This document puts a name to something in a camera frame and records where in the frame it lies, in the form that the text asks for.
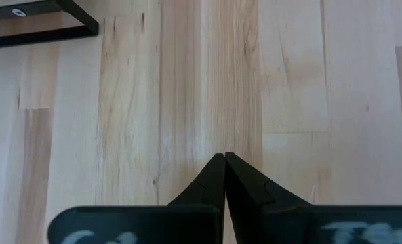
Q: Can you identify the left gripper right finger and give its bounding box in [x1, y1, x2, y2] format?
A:
[225, 152, 402, 244]

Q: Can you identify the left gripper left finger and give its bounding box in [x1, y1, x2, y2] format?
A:
[47, 152, 226, 244]

